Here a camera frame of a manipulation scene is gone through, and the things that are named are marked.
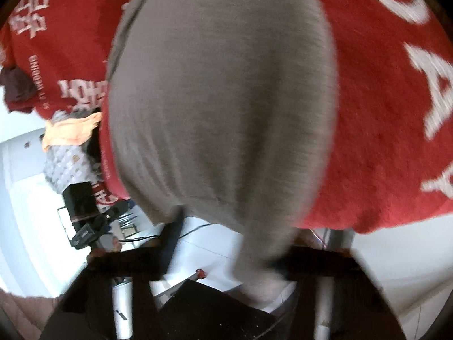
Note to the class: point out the dark cloth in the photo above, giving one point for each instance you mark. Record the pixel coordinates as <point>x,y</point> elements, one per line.
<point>17,88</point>

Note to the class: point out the red printed blanket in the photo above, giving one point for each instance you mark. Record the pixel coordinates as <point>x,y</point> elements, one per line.
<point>371,131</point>

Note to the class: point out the grey knit sweater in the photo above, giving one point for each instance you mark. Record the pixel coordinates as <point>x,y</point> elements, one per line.
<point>219,95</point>

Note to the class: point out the red-tipped stick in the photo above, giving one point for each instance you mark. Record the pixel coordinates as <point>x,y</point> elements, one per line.
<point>201,273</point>

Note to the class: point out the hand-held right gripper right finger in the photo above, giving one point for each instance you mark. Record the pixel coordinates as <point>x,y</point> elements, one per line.
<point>318,262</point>

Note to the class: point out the black cloth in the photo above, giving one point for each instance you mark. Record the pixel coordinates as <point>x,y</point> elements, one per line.
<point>93,148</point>

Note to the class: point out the white tube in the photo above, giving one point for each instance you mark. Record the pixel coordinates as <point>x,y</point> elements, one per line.
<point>122,304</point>

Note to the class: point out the orange cloth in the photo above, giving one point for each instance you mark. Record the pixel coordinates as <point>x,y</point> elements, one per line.
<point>70,129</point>

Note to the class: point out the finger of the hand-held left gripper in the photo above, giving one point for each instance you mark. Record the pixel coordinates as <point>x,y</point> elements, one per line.
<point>116,209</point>

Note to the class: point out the black board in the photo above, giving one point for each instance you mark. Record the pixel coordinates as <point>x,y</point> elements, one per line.
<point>212,315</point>

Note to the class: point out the white patterned cloth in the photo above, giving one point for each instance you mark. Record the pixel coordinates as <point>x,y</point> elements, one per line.
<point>67,166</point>

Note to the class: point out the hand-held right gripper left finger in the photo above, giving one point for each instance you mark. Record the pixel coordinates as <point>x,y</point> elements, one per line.
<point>141,262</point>

